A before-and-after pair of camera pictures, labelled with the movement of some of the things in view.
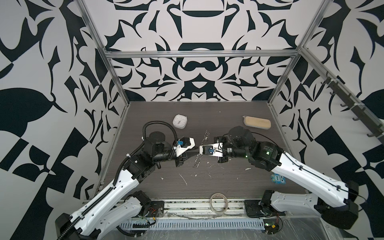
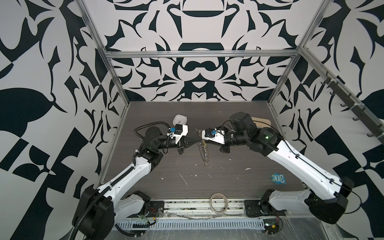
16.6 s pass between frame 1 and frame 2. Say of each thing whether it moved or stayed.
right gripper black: moved
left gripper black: moved
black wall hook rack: stayed
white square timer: stayed
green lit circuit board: stayed
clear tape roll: stayed
